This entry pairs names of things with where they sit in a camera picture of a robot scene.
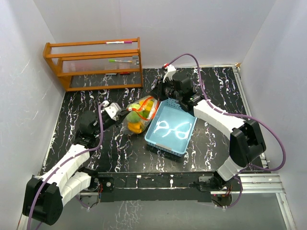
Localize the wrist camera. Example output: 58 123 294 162
163 63 176 83
101 101 122 121

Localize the green yellow pen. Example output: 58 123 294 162
108 59 133 63

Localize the purple cable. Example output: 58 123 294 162
25 100 110 230
164 53 286 209

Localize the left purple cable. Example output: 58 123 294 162
25 100 110 230

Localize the white pink pen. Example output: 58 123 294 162
106 41 133 45

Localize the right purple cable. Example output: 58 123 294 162
164 53 286 209

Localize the yellow star fruit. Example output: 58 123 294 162
139 99 154 113

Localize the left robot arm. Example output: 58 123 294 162
22 103 129 228

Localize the light blue plastic basket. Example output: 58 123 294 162
144 99 197 157

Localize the clear zip top bag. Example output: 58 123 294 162
122 96 160 135

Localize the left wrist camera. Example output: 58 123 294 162
101 101 122 121

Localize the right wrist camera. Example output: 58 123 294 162
163 63 176 83

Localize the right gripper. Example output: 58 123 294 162
149 77 182 102

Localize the wooden shelf rack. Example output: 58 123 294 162
43 37 143 92

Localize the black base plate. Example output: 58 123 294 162
71 171 233 204

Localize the orange bell pepper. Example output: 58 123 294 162
128 122 143 134

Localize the green cabbage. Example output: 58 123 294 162
126 111 141 123
127 103 143 111

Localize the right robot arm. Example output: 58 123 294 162
150 75 266 190

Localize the aluminium frame rail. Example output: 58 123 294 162
18 173 295 230

